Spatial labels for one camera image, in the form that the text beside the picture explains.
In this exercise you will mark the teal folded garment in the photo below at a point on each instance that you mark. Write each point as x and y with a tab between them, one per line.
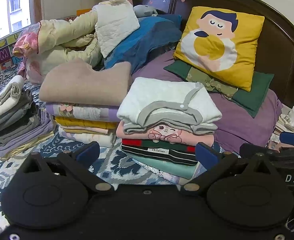
172	168

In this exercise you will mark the white floral folded cloth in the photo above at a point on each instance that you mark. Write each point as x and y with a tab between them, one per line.
86	138

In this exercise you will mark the purple pillow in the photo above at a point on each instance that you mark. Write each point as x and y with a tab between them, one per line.
237	130

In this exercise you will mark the colourful alphabet play mat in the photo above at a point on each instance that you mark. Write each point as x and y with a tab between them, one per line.
4	52

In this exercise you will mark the white folded garment grey trim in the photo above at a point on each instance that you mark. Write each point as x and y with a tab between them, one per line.
162	97

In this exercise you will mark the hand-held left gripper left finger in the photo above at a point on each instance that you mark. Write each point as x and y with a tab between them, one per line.
88	152

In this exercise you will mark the pink cartoon folded garment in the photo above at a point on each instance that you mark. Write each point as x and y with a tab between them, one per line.
137	133

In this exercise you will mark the orange box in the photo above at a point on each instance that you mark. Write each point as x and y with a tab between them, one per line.
83	12

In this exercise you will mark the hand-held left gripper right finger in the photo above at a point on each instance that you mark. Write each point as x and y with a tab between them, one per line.
207	155

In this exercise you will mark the green pillow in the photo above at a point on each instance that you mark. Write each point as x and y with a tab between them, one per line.
252	92

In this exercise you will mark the blue blanket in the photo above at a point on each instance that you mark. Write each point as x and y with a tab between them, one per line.
147	42

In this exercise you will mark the stack of grey folded clothes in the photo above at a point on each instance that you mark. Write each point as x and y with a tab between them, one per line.
14	120

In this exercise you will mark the pile of papers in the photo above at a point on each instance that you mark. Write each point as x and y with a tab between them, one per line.
292	120

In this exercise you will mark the black striped folded garment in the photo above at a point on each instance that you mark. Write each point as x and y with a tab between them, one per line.
159	156

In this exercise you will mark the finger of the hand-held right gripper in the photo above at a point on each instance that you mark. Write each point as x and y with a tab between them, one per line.
259	149
293	138

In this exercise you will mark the beige folded blanket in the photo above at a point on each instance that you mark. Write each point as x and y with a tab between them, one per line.
86	85

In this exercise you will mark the window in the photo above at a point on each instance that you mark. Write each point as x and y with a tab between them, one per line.
6	7

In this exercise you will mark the grey plush toy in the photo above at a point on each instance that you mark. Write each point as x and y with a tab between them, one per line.
144	10

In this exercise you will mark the dark wooden headboard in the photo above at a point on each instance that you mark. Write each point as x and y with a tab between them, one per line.
274	42

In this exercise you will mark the yellow cartoon cushion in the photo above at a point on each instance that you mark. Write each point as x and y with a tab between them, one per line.
244	62

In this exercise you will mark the blue patterned bedsheet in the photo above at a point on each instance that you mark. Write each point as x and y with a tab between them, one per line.
114	156

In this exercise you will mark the yellow folded garment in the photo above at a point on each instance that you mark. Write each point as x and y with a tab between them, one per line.
84	123

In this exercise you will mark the cream quilted comforter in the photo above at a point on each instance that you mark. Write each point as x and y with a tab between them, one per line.
61	35

